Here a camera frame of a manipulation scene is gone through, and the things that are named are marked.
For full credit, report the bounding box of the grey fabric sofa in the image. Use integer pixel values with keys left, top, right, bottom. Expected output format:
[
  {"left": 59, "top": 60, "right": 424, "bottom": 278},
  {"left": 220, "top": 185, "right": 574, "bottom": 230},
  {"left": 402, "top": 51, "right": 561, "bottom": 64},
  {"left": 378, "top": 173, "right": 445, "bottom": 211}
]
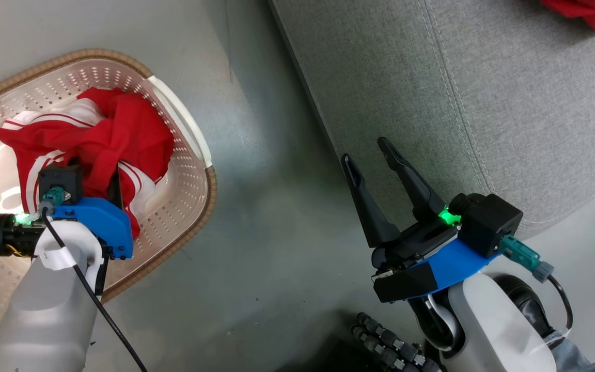
[{"left": 268, "top": 0, "right": 595, "bottom": 241}]

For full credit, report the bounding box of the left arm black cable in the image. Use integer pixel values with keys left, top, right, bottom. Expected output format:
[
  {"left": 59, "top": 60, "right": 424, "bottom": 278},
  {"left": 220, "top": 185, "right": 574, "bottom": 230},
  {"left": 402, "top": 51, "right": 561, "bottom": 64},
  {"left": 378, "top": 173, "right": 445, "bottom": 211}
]
[{"left": 42, "top": 207, "right": 148, "bottom": 372}]

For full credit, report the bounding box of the teal camera connector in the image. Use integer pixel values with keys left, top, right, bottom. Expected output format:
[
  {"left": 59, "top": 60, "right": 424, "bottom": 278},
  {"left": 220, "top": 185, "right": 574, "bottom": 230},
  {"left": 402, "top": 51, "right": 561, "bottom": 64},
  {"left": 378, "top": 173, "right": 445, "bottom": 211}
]
[
  {"left": 499, "top": 235, "right": 555, "bottom": 283},
  {"left": 42, "top": 187, "right": 69, "bottom": 208}
]

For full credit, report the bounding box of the blue denim fabric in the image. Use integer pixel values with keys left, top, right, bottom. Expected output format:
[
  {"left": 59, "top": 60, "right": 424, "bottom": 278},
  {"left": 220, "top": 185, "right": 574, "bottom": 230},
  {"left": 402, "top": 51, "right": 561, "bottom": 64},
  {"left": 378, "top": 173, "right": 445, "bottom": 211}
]
[{"left": 545, "top": 331, "right": 595, "bottom": 372}]

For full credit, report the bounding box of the white cable label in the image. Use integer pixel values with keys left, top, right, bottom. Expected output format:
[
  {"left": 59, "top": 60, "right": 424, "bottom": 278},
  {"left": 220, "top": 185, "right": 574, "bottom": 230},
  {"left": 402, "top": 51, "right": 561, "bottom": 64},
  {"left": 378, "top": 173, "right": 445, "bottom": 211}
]
[{"left": 34, "top": 247, "right": 78, "bottom": 271}]

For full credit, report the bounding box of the right teal camera connector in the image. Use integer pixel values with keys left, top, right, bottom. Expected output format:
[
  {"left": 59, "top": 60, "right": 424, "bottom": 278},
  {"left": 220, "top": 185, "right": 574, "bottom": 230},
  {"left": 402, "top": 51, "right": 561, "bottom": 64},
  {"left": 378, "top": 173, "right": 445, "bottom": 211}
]
[{"left": 499, "top": 235, "right": 555, "bottom": 283}]

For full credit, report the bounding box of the red white striped garment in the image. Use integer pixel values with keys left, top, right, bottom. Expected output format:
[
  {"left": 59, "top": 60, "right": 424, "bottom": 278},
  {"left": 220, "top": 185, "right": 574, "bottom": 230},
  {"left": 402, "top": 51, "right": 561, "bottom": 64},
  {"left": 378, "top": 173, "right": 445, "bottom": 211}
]
[{"left": 0, "top": 87, "right": 175, "bottom": 238}]

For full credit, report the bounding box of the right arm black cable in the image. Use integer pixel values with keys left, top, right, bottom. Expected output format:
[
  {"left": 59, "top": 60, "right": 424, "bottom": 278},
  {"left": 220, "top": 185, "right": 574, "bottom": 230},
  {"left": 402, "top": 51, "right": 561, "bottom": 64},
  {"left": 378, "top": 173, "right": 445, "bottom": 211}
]
[{"left": 548, "top": 274, "right": 574, "bottom": 332}]

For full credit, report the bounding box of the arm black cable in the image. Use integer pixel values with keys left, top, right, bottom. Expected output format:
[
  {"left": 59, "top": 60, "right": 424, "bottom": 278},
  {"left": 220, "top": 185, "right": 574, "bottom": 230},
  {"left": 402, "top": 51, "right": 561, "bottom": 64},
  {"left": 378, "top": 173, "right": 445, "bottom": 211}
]
[
  {"left": 548, "top": 274, "right": 574, "bottom": 332},
  {"left": 42, "top": 207, "right": 148, "bottom": 372}
]

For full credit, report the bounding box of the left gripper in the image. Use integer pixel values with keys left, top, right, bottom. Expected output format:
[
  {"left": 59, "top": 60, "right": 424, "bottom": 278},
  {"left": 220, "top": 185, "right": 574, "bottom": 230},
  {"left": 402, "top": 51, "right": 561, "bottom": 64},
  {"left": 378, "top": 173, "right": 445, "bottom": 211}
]
[{"left": 0, "top": 165, "right": 134, "bottom": 260}]

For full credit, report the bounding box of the black corrugated cable conduit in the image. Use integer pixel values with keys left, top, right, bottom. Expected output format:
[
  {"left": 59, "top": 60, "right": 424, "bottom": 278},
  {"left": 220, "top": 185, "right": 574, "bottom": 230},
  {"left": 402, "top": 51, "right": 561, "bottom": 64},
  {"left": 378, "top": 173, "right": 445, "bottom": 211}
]
[{"left": 350, "top": 312, "right": 443, "bottom": 372}]

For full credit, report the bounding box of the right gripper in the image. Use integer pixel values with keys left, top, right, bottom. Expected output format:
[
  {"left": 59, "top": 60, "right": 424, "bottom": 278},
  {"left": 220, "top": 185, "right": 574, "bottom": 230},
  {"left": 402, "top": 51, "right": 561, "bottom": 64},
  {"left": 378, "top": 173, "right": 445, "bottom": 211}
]
[{"left": 340, "top": 137, "right": 502, "bottom": 303}]

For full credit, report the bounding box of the white perforated laundry basket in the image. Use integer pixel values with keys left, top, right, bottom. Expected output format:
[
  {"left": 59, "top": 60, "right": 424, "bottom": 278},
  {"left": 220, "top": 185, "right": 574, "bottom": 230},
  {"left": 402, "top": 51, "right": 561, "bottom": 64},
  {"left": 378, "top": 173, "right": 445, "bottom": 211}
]
[{"left": 0, "top": 49, "right": 218, "bottom": 339}]

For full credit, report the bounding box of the left teal camera connector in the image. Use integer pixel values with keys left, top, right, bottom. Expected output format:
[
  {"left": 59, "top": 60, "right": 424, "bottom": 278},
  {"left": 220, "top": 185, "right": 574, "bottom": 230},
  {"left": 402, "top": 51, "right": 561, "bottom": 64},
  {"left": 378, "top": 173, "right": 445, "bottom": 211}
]
[{"left": 42, "top": 187, "right": 69, "bottom": 208}]

